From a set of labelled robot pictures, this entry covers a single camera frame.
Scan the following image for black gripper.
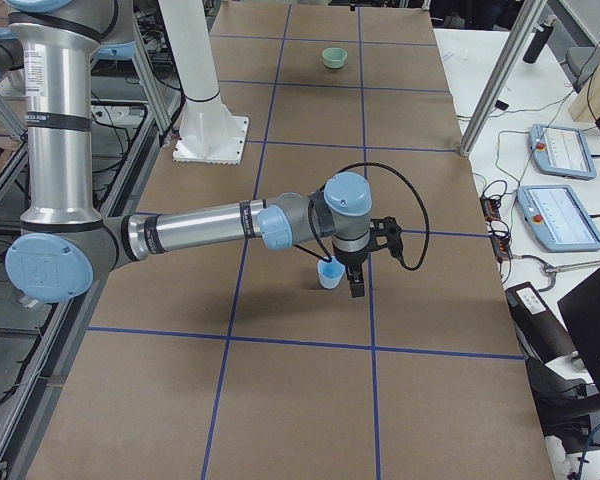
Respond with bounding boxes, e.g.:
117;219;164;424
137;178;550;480
323;247;369;298

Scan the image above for light blue plastic cup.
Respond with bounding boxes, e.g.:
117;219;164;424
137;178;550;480
317;258;345;290

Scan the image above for mint green bowl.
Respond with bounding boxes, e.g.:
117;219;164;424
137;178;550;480
321;47;348;70

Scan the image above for black water bottle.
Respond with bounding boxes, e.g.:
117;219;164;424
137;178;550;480
522;14;557;64

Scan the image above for orange black adapter box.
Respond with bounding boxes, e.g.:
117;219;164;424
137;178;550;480
480;196;511;264

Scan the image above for near teach pendant tablet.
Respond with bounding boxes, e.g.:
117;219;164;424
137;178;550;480
517;185;600;253

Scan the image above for teach pendant tablet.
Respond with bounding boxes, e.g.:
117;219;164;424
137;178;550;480
529;124;597;180
517;185;600;253

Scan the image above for far teach pendant tablet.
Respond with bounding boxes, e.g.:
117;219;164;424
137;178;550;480
529;124;597;180

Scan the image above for black monitor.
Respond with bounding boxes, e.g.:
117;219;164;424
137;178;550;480
558;267;600;391

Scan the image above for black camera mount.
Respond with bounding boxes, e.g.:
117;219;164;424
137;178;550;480
367;216;404;262

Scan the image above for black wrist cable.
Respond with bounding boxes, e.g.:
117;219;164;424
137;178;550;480
307;162;431;273

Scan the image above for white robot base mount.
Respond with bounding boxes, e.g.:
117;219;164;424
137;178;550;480
159;0;249;164

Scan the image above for aluminium frame upright right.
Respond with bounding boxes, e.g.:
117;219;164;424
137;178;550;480
458;0;547;157

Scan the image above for aluminium frame rack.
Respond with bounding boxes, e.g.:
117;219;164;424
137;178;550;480
0;1;181;479

